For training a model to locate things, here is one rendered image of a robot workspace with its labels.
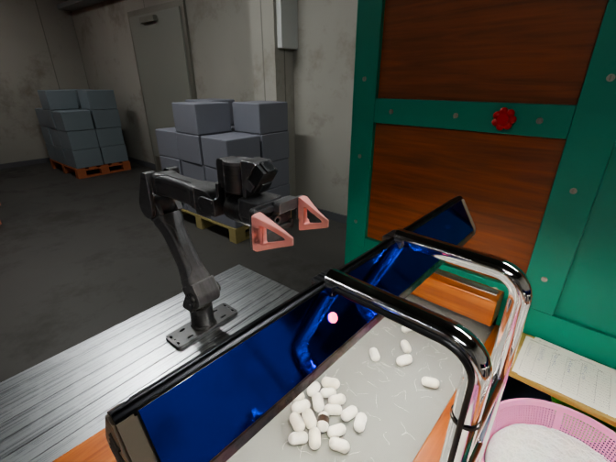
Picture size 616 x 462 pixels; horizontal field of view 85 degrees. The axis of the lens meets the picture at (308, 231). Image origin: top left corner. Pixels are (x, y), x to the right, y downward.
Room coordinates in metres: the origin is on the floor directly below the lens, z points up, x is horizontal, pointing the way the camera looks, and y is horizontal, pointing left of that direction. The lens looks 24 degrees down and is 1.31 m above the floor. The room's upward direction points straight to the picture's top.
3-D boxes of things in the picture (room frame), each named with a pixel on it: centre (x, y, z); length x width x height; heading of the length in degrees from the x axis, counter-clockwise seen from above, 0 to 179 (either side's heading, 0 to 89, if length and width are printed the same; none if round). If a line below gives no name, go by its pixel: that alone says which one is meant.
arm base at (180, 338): (0.78, 0.30, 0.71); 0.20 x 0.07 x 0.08; 141
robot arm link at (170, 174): (0.77, 0.29, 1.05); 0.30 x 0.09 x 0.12; 51
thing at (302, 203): (0.59, 0.01, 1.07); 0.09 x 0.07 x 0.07; 51
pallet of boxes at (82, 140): (5.49, 3.55, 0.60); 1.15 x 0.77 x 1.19; 51
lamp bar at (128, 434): (0.38, -0.08, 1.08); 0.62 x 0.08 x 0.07; 138
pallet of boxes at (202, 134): (3.31, 0.83, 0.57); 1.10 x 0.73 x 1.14; 51
